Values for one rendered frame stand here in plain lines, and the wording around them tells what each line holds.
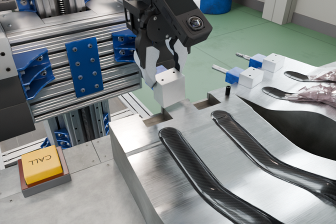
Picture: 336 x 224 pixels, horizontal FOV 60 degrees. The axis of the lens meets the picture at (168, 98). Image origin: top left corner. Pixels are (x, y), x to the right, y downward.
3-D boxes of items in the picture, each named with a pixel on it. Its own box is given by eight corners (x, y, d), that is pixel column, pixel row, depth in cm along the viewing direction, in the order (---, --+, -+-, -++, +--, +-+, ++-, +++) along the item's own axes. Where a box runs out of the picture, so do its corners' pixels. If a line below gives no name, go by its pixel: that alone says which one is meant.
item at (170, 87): (131, 76, 63) (128, 55, 60) (151, 68, 65) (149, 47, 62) (163, 108, 55) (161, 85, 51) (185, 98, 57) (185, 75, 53)
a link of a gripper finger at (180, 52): (176, 58, 61) (165, 20, 54) (193, 71, 57) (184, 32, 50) (164, 65, 60) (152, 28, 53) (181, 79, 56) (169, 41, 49)
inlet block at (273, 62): (230, 65, 84) (232, 47, 80) (239, 59, 86) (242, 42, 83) (271, 81, 76) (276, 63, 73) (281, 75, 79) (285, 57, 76)
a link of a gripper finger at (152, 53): (140, 75, 58) (145, 30, 53) (155, 90, 54) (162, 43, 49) (125, 78, 56) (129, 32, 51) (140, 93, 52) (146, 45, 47)
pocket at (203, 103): (185, 112, 61) (186, 98, 59) (207, 106, 63) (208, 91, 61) (197, 125, 57) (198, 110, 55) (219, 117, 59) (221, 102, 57)
